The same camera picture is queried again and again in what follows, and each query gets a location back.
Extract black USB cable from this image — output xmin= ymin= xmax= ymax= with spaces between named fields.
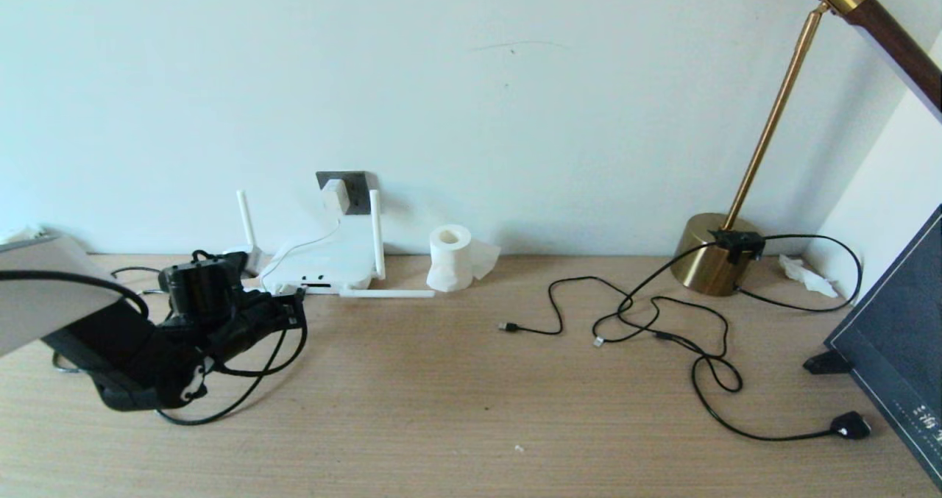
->
xmin=498 ymin=276 xmax=731 ymax=359

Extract brass desk lamp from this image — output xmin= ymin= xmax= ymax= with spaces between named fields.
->
xmin=670 ymin=0 xmax=942 ymax=298

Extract grey wall socket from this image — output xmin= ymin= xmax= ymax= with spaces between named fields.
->
xmin=316 ymin=171 xmax=371 ymax=216

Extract white router with antennas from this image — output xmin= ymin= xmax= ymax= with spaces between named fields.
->
xmin=236 ymin=189 xmax=436 ymax=299

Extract white toilet paper roll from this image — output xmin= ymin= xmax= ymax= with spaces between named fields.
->
xmin=427 ymin=224 xmax=502 ymax=294

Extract white power adapter with cord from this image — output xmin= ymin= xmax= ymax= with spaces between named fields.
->
xmin=254 ymin=179 xmax=352 ymax=293

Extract black inline cord box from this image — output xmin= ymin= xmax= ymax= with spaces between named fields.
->
xmin=708 ymin=230 xmax=766 ymax=265

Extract black lamp cable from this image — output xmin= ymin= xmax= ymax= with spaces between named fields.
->
xmin=591 ymin=233 xmax=873 ymax=441

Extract dark framed board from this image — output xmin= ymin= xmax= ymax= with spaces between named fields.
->
xmin=823 ymin=204 xmax=942 ymax=491

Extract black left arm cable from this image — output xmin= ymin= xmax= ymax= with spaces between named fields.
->
xmin=0 ymin=270 xmax=309 ymax=378

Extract crumpled white tissue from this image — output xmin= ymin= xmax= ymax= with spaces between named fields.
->
xmin=778 ymin=255 xmax=838 ymax=299

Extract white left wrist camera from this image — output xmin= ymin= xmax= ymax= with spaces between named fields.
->
xmin=224 ymin=248 xmax=264 ymax=277

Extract white plastic wrapped item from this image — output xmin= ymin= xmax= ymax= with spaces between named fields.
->
xmin=0 ymin=224 xmax=46 ymax=246

